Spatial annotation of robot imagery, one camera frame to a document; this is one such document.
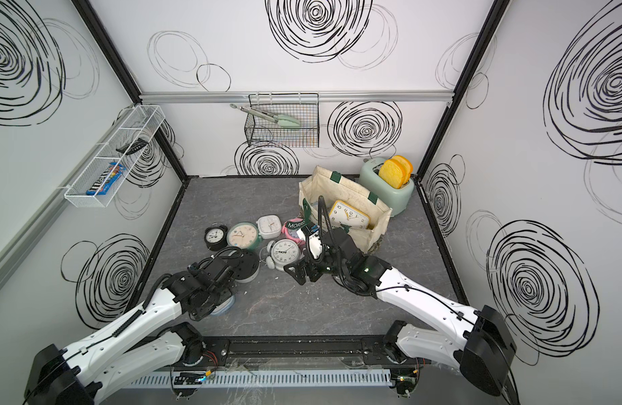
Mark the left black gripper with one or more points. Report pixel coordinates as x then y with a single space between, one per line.
228 292

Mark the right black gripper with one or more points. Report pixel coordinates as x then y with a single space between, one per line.
301 275

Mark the white square clock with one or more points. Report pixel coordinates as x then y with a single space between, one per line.
269 226

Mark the green round alarm clock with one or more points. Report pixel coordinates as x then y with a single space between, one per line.
244 235

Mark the yellow rectangular alarm clock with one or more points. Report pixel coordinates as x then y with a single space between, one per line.
342 213

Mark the cream canvas tote bag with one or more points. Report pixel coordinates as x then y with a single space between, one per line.
332 186

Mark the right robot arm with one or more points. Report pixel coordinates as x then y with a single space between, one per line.
476 342

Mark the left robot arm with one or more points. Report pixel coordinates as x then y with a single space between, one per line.
139 341

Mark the white twin bell clock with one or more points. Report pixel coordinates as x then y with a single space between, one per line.
282 253

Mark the pale blue square clock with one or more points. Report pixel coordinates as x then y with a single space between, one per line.
224 307

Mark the pink round alarm clock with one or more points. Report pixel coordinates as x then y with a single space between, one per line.
292 230

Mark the clock lying face down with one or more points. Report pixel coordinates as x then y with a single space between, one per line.
246 266

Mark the small black twin bell clock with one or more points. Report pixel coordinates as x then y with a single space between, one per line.
216 237

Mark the mint green toaster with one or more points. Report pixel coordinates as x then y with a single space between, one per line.
396 198

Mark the yellow toast slice front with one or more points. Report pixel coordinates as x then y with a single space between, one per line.
394 173

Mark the yellow toast slice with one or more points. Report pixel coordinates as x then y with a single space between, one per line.
394 173
408 167

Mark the blue candy packet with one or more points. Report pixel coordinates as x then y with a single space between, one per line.
110 175

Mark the yellow toast slice back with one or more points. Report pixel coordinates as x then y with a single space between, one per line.
408 167

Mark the green kitchen tongs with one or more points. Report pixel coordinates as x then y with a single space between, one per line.
282 121

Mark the black remote control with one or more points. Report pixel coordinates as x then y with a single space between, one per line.
133 147

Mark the white cable duct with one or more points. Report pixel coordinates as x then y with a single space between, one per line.
254 379

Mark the black wire basket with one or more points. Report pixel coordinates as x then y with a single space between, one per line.
304 106

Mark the white wire wall shelf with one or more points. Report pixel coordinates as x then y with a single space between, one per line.
143 169

